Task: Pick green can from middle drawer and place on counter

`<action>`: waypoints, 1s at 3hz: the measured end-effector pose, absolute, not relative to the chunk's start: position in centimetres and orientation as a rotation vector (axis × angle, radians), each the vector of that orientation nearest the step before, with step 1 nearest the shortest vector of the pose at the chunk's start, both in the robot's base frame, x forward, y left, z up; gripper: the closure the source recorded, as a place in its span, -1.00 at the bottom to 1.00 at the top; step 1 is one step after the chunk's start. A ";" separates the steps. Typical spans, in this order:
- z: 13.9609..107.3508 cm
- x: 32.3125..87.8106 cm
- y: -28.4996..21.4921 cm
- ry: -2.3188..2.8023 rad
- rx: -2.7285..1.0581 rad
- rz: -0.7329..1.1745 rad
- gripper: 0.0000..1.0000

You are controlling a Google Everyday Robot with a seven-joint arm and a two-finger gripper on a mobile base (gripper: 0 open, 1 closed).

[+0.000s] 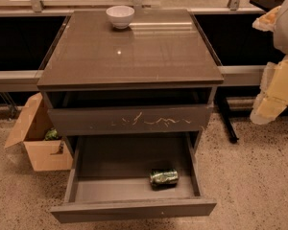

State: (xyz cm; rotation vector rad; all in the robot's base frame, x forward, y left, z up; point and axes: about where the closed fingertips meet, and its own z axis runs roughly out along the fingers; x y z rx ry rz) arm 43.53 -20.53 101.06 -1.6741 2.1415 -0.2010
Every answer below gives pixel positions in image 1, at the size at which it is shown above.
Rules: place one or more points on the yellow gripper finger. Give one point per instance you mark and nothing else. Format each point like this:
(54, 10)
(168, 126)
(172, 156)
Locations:
(273, 97)
(266, 22)

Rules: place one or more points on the crushed green soda can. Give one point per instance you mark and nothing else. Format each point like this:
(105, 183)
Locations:
(164, 177)

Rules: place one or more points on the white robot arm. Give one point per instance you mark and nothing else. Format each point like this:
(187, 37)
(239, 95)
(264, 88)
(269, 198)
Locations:
(280, 32)

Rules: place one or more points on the grey drawer cabinet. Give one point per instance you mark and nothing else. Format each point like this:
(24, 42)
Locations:
(160, 59)

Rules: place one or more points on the closed grey top drawer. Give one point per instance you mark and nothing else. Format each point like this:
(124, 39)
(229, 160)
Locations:
(130, 119)

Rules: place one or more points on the open grey middle drawer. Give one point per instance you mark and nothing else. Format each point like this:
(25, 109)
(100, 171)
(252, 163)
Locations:
(110, 179)

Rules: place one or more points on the white ceramic bowl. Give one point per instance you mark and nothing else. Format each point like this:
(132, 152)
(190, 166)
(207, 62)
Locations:
(120, 16)

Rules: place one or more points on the green item in box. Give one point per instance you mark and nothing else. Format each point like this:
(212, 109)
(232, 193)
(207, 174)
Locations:
(51, 134)

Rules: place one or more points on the open cardboard box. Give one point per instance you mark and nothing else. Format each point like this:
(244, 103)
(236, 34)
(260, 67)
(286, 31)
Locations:
(30, 130)

